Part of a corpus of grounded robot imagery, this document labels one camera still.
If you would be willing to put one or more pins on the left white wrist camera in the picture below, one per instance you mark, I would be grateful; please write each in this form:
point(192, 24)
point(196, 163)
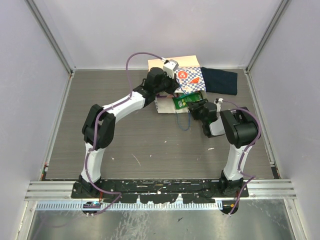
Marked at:
point(170, 66)

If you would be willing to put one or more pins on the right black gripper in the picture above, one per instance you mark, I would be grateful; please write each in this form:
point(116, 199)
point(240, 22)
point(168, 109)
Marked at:
point(194, 106)

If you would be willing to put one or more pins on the green snack packet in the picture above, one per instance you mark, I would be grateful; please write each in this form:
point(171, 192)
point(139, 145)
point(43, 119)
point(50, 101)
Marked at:
point(181, 100)

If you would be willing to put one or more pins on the slotted cable duct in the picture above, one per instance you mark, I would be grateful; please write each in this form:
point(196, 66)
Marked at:
point(88, 206)

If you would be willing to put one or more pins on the blue checkered paper bag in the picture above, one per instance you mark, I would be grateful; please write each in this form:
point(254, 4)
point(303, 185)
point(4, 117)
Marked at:
point(190, 79)

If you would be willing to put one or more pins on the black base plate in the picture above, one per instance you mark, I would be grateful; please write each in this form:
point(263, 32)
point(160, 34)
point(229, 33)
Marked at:
point(160, 191)

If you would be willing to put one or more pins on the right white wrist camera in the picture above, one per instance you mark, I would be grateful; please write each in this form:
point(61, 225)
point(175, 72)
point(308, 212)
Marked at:
point(218, 102)

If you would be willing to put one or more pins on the dark blue folded cloth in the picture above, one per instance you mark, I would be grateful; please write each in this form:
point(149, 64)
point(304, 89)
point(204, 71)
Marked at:
point(220, 81)

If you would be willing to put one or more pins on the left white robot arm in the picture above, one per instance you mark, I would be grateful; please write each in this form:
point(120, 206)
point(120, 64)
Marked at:
point(99, 127)

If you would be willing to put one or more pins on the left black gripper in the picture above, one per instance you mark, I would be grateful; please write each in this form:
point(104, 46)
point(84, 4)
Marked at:
point(173, 83)

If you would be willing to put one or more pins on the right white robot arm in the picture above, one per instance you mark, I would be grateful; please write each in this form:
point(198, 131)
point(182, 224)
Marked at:
point(241, 129)

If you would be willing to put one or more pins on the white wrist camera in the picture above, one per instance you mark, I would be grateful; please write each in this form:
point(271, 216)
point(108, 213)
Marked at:
point(218, 102)
point(170, 66)

